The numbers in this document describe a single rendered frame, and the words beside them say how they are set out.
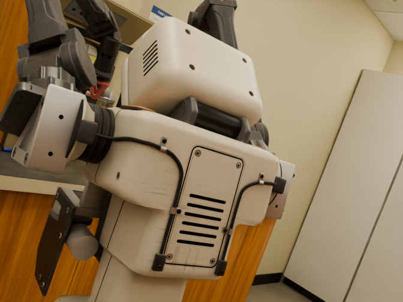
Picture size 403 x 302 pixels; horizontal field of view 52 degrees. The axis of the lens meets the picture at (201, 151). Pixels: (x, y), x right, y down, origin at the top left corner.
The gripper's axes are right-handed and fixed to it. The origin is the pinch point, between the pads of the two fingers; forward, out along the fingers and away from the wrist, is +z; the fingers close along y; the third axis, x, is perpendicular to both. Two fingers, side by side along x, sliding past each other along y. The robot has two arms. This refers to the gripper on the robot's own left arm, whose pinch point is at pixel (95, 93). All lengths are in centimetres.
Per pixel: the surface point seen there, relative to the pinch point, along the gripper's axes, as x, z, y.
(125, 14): 0.7, -22.3, -19.2
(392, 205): 248, 77, -142
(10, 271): -6, 44, 38
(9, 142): -21.1, 24.7, 4.7
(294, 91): 131, 25, -169
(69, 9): -15.8, -18.7, -12.7
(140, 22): 6.1, -20.6, -22.7
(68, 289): 12, 56, 30
